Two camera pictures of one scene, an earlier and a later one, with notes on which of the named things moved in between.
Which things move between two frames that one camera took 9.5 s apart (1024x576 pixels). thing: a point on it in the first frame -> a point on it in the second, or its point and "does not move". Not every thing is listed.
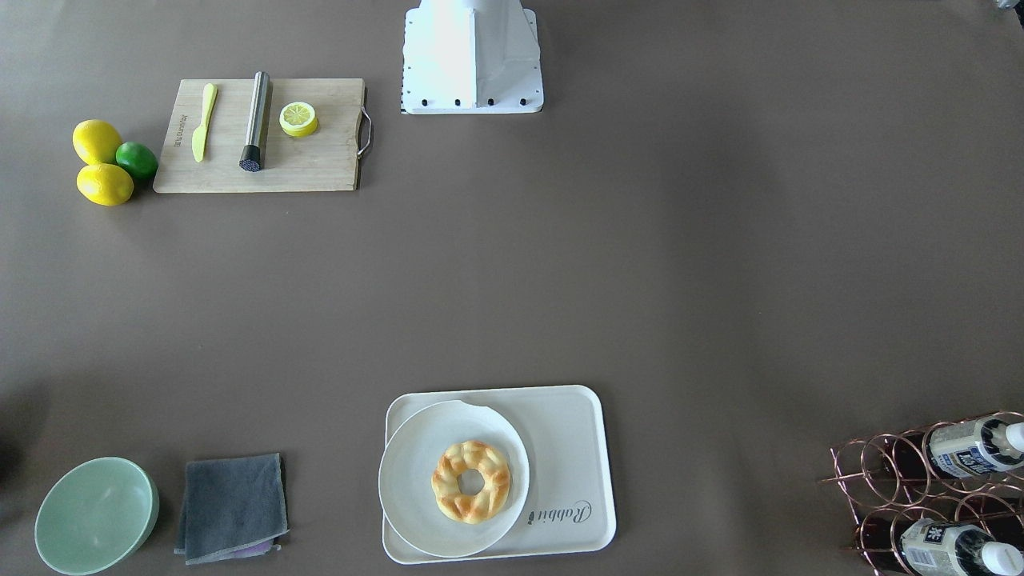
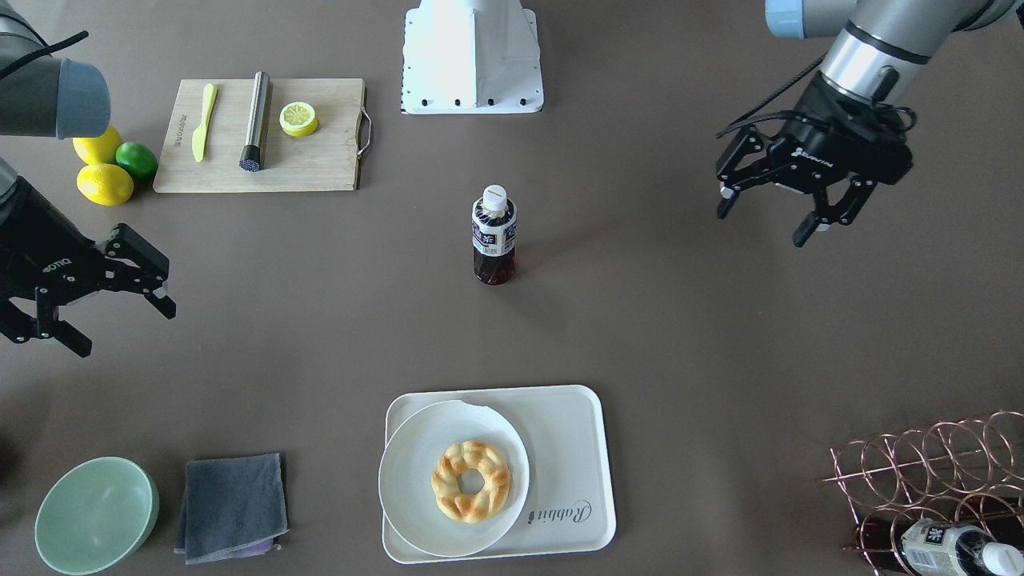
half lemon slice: [298, 119] does not move
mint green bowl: [95, 516] does not move
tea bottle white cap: [977, 446] -> [494, 198]
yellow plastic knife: [198, 135] does not move
